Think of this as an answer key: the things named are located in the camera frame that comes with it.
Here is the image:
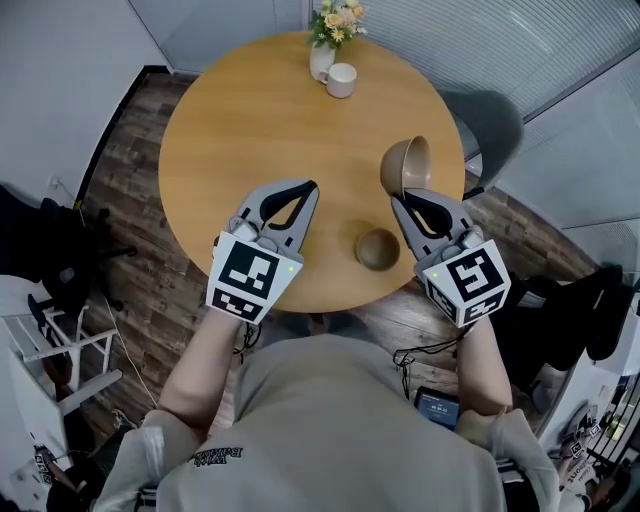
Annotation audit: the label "white vase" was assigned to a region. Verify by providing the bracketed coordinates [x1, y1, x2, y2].
[308, 40, 337, 82]

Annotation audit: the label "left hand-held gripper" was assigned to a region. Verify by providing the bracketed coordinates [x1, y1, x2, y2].
[204, 178, 321, 327]

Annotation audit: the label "grey shell chair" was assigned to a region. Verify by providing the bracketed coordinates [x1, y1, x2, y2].
[439, 89, 526, 201]

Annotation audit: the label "person's left forearm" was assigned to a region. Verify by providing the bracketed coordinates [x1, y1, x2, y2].
[158, 307, 244, 441]

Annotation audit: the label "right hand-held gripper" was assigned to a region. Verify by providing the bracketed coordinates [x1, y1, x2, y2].
[390, 187, 513, 329]

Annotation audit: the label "yellow flower bouquet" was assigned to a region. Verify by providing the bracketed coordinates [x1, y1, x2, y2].
[307, 0, 369, 50]

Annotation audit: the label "person's right forearm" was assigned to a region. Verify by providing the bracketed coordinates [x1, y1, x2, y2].
[452, 319, 514, 416]

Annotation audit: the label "white mug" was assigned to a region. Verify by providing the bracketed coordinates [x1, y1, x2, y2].
[316, 62, 359, 100]

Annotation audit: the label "person's trousers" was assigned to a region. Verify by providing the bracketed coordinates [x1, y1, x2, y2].
[272, 309, 381, 346]

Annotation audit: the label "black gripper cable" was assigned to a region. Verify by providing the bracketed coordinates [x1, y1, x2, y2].
[393, 334, 471, 396]
[232, 319, 264, 356]

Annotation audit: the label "black office chair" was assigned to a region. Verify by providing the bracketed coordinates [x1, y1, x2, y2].
[509, 264, 636, 386]
[0, 184, 139, 314]

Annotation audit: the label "person's beige shirt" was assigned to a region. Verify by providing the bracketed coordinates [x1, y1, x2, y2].
[94, 332, 561, 512]

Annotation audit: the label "black phone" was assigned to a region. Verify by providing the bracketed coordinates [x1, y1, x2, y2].
[414, 385, 461, 432]

